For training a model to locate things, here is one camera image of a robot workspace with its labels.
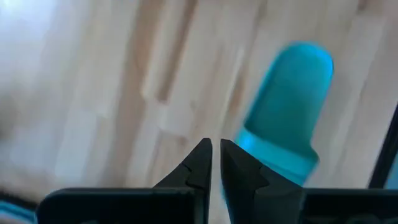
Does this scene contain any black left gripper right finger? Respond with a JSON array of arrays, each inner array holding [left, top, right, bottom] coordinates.
[[220, 138, 304, 224]]

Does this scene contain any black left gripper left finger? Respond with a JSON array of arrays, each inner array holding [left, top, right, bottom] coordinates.
[[154, 138, 213, 224]]

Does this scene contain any green rubber slide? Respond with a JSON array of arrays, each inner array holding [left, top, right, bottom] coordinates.
[[221, 40, 335, 203]]

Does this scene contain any black aluminium rig frame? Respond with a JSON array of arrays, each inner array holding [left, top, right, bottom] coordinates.
[[368, 104, 398, 190]]

